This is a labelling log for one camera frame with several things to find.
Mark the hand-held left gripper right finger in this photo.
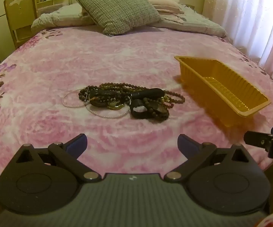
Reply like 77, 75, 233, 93
163, 134, 255, 182

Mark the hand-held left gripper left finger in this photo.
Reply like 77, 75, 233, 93
13, 134, 102, 182

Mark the white pearl necklace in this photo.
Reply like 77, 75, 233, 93
62, 89, 130, 119

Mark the dark wooden bead bracelet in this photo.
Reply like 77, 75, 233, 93
148, 101, 170, 121

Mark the red bead necklace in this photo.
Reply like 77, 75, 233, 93
161, 96, 175, 110

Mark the gold watch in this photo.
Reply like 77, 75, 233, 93
107, 100, 125, 111

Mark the black watch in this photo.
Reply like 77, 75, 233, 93
128, 88, 166, 120

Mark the yellow plastic tray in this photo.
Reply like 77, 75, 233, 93
174, 56, 272, 127

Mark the brown bead necklace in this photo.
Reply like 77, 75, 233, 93
99, 82, 186, 109

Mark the pink floral blanket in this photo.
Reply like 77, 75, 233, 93
0, 26, 273, 194

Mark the white sheer curtain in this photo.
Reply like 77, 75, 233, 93
203, 0, 273, 84

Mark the grey green quilt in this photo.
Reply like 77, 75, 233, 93
148, 3, 227, 39

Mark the pale pillow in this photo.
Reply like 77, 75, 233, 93
31, 3, 96, 29

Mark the folded pink blanket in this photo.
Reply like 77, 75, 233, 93
153, 3, 185, 15

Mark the green checked pillow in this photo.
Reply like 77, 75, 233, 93
74, 0, 162, 36

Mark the wooden shelf unit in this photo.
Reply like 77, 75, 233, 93
31, 0, 70, 19

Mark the wooden chair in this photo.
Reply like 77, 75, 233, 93
4, 0, 37, 50

